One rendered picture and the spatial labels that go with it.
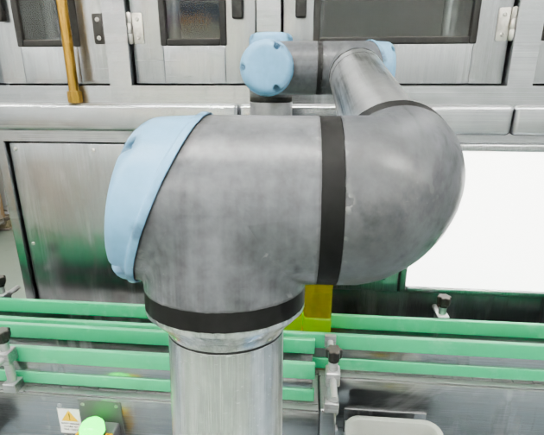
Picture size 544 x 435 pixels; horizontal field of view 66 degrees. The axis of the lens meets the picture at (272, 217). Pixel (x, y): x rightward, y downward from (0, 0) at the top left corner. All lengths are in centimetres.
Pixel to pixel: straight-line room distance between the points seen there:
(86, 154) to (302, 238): 87
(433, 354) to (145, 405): 56
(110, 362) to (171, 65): 61
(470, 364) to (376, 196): 74
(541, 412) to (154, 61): 106
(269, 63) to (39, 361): 69
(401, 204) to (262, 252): 8
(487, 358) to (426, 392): 13
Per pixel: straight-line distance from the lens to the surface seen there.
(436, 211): 27
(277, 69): 61
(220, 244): 25
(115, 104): 99
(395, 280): 100
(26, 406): 101
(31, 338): 104
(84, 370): 92
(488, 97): 98
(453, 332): 99
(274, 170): 24
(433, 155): 28
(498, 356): 96
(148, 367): 85
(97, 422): 90
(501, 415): 102
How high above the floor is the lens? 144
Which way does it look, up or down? 18 degrees down
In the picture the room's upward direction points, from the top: straight up
